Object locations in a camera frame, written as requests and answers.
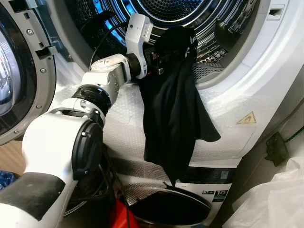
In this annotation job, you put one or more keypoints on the dark drum paddle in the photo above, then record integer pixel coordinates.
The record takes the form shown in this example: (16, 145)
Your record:
(225, 34)

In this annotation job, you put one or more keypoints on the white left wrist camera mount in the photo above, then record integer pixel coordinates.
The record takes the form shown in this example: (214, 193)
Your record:
(138, 33)

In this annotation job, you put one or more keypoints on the black wall bracket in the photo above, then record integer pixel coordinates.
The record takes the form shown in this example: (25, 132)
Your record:
(275, 148)

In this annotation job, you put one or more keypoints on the white plastic bag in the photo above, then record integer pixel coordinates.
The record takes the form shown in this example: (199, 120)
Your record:
(270, 204)

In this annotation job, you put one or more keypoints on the white tumble dryer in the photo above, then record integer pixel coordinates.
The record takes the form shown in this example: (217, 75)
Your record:
(266, 71)

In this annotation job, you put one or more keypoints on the steel dryer drum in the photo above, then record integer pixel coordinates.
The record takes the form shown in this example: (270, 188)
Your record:
(166, 9)

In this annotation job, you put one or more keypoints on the black round washer door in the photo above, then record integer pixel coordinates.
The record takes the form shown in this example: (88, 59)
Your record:
(171, 206)

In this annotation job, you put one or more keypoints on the yellow triangle warning sticker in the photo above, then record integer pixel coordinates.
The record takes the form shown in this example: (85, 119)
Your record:
(247, 118)

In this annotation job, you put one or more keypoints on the red plastic bucket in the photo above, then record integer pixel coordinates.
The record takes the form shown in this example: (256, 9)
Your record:
(118, 216)

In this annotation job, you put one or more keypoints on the black garment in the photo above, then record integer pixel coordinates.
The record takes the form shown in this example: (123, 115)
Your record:
(171, 118)

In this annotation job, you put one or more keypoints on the blue patterned cloth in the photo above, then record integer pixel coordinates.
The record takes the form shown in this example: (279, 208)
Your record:
(5, 179)

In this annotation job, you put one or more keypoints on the grey round dryer door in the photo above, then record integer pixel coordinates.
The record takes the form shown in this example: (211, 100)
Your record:
(42, 85)

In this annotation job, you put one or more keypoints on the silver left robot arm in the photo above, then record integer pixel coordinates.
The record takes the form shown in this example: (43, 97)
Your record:
(52, 142)

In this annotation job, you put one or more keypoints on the white washing machine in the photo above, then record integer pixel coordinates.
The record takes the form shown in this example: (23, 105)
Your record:
(218, 183)

